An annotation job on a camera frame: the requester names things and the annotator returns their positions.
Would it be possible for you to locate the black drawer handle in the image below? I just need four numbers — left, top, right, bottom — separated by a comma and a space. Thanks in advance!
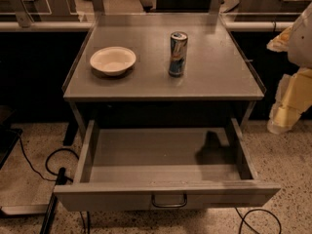
151, 194, 187, 209

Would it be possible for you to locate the dark object left edge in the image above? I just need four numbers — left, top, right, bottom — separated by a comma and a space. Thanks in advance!
0, 105, 23, 171

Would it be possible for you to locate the white paper bowl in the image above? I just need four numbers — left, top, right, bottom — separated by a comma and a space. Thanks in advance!
90, 47, 137, 76

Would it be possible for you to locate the redbull can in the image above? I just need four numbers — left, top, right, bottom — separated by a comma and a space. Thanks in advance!
169, 31, 188, 77

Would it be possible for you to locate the yellow taped gripper finger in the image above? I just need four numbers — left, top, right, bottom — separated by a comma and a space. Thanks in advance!
267, 68, 312, 135

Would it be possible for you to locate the black power strip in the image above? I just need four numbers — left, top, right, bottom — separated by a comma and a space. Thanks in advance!
40, 168, 66, 234

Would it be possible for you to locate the white horizontal rail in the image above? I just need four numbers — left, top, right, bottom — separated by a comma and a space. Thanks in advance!
0, 21, 293, 32

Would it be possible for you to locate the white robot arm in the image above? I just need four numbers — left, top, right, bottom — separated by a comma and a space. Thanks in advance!
267, 4, 312, 134

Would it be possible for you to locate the black cable right floor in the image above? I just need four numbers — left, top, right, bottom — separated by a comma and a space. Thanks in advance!
234, 207, 283, 234

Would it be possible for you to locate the black cable floor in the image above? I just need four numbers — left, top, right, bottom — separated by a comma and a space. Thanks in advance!
234, 207, 283, 234
13, 129, 81, 183

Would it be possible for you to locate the black cable left floor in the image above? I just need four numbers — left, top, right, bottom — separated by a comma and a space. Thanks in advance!
13, 129, 81, 183

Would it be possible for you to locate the open grey top drawer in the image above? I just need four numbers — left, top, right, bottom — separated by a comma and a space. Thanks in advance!
55, 120, 281, 212

